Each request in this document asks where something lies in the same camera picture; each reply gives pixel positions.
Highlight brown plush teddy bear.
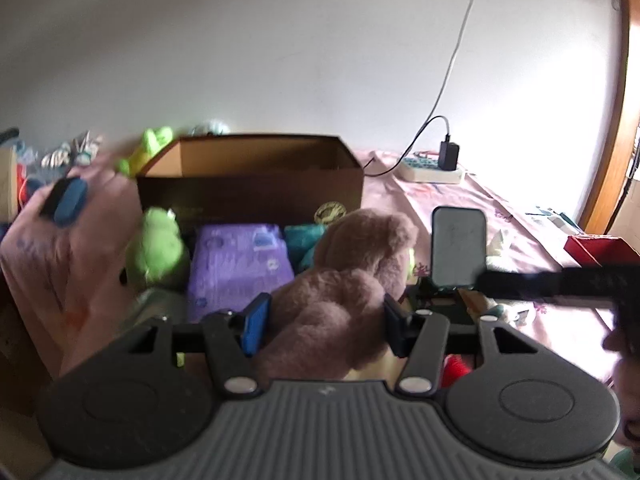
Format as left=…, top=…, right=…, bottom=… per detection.
left=252, top=208, right=419, bottom=384

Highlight purple tissue pack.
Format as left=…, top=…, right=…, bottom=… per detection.
left=186, top=224, right=294, bottom=323

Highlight pink floral bed sheet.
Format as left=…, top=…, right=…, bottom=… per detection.
left=0, top=148, right=622, bottom=380

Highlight green plush toy behind box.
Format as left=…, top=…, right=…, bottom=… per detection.
left=116, top=126, right=174, bottom=178

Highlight green frog plush toy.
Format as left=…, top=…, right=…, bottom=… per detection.
left=125, top=207, right=190, bottom=290

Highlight teal mesh bath sponge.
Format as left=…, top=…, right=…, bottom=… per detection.
left=283, top=223, right=326, bottom=274

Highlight brown cardboard box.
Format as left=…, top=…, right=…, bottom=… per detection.
left=136, top=133, right=364, bottom=229

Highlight white power strip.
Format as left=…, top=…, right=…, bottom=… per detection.
left=394, top=157, right=465, bottom=184

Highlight black charger plug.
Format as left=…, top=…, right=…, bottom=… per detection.
left=437, top=133, right=459, bottom=171

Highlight red box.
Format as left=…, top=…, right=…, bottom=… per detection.
left=564, top=235, right=640, bottom=266

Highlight black phone on mount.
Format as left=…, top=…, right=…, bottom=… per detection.
left=431, top=206, right=487, bottom=289

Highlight black charger cable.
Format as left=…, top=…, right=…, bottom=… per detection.
left=362, top=115, right=452, bottom=178

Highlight white power cord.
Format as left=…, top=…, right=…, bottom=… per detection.
left=399, top=0, right=478, bottom=162

